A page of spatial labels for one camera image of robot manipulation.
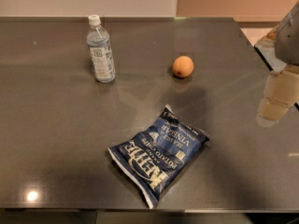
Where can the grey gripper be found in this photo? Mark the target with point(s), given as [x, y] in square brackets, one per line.
[288, 42]

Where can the orange fruit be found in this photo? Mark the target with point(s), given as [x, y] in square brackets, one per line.
[182, 67]

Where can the blue potato chips bag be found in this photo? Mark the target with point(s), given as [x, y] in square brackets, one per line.
[152, 159]

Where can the clear plastic water bottle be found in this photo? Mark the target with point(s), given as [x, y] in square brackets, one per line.
[98, 41]

